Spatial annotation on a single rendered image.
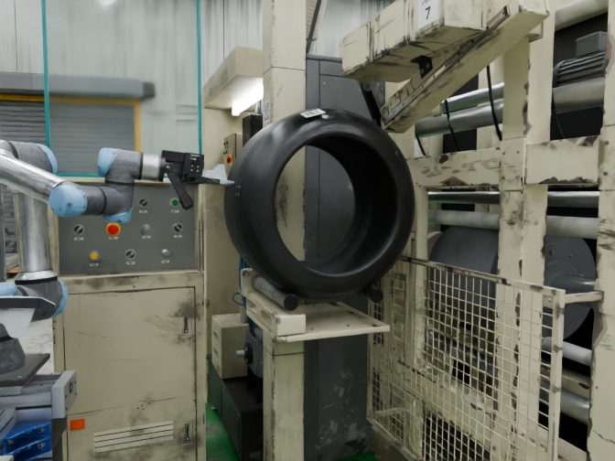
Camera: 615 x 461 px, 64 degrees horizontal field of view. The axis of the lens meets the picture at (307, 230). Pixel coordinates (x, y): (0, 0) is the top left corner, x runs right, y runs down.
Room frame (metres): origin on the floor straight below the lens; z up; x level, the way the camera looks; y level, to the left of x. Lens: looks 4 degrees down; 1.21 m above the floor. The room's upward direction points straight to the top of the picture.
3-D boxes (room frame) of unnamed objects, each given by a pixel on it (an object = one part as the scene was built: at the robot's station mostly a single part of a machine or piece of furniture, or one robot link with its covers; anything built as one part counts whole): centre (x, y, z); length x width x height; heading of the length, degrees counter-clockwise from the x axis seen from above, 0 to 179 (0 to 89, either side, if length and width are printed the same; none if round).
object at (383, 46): (1.59, -0.34, 1.71); 0.61 x 0.25 x 0.15; 21
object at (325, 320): (1.60, -0.02, 0.80); 0.37 x 0.36 x 0.02; 111
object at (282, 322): (1.55, 0.11, 0.84); 0.36 x 0.09 x 0.06; 21
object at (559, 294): (1.50, -0.41, 0.65); 0.90 x 0.02 x 0.70; 21
